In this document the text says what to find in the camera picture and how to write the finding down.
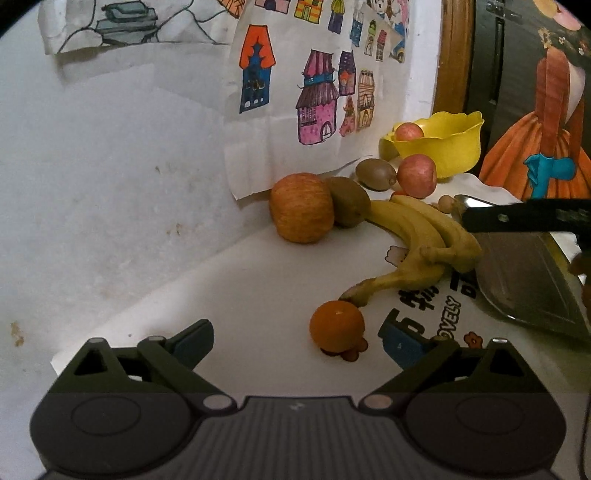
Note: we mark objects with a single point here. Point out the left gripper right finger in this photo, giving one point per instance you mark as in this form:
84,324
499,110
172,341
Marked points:
432,369

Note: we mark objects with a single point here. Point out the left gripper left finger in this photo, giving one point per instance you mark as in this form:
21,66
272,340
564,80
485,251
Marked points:
173,360

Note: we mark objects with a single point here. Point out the yellow banana bunch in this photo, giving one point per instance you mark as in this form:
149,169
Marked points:
434,241

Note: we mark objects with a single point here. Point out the brown kiwi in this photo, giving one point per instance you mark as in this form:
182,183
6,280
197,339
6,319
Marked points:
376,174
350,201

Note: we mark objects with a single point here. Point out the orange tangerine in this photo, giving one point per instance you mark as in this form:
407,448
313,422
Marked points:
337,326

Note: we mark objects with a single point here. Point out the steel rectangular tray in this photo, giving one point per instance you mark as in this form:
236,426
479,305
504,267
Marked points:
526,278

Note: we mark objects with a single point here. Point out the white printed table cloth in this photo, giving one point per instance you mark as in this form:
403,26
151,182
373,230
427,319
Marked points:
260,293

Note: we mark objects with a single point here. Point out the small brown longan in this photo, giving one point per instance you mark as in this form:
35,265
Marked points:
446,204

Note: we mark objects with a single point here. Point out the yellow scalloped bowl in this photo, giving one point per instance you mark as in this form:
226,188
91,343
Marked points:
452,141

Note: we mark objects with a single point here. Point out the red apple by bowl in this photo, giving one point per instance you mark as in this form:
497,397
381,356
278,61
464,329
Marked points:
417,176

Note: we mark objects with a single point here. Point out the girl in orange dress picture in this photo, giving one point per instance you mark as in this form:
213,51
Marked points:
541,155

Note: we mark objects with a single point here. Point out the large orange-red apple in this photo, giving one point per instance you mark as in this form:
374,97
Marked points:
301,208

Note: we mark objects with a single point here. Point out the red apple in bowl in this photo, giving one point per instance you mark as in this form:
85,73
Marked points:
408,131

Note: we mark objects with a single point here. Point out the colourful houses drawing poster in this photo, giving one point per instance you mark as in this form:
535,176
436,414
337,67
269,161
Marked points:
310,86

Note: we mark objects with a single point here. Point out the sketch drawing paper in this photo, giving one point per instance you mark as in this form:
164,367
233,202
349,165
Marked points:
68,26

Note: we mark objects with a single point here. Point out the brown wooden door frame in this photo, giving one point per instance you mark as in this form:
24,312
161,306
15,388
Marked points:
455,58

